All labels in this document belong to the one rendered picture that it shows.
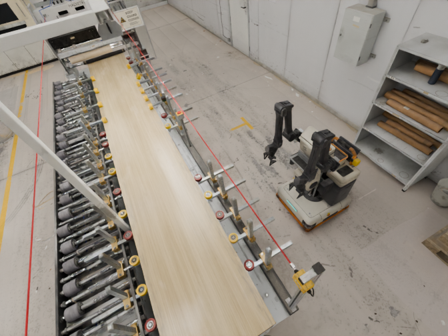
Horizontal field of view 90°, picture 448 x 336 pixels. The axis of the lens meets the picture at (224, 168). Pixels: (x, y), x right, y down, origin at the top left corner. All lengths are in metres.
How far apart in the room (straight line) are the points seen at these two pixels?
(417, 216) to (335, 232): 1.01
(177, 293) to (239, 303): 0.46
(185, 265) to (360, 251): 2.00
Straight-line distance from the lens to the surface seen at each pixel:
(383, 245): 3.24
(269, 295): 2.14
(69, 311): 2.36
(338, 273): 2.95
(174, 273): 1.98
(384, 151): 3.95
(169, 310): 1.94
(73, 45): 5.49
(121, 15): 5.35
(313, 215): 2.83
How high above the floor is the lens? 2.73
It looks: 50 degrees down
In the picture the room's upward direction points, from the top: 11 degrees counter-clockwise
